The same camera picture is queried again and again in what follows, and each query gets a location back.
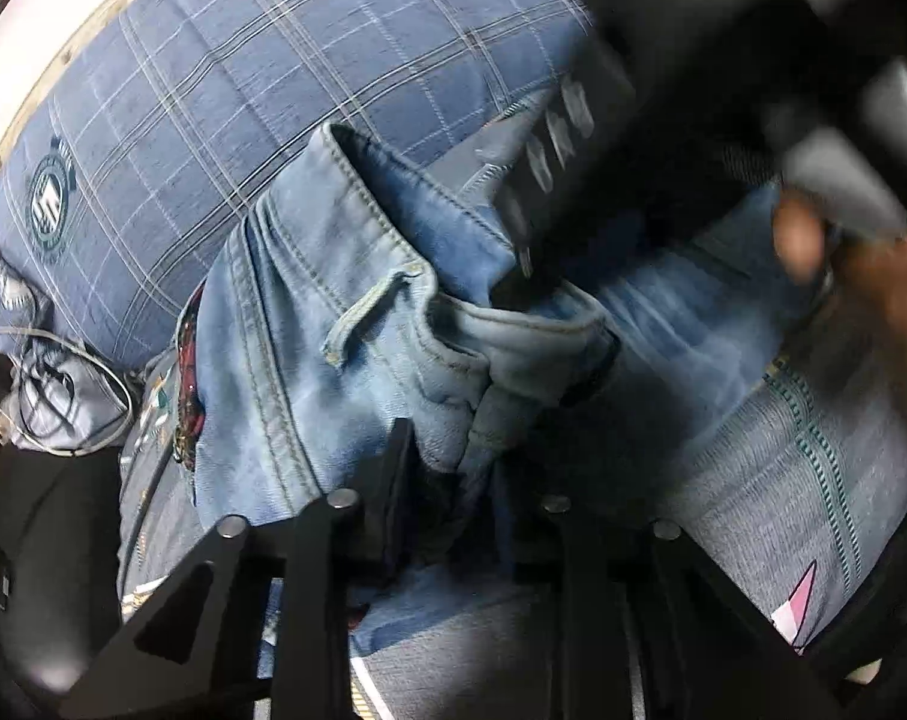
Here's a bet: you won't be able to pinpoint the thin white cable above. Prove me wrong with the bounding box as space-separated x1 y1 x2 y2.
0 324 143 460

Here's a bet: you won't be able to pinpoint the light blue denim pants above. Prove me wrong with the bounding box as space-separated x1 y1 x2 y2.
193 86 825 661

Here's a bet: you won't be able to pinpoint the black fabric garment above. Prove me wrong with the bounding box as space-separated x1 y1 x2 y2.
0 441 128 695

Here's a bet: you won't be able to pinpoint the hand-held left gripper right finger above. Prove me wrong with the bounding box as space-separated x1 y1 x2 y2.
497 457 869 720

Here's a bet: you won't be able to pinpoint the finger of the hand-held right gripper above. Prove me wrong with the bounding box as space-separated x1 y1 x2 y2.
464 52 650 308

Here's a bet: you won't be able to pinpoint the thin black cable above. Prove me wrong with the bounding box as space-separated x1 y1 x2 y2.
118 431 181 586

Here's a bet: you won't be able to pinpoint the person's right hand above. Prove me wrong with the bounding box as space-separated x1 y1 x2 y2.
772 191 907 410

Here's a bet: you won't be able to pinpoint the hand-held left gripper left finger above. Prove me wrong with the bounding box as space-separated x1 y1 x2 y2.
58 418 415 720

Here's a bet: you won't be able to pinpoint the red patterned cloth strip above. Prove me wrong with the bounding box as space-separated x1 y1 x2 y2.
173 286 209 470

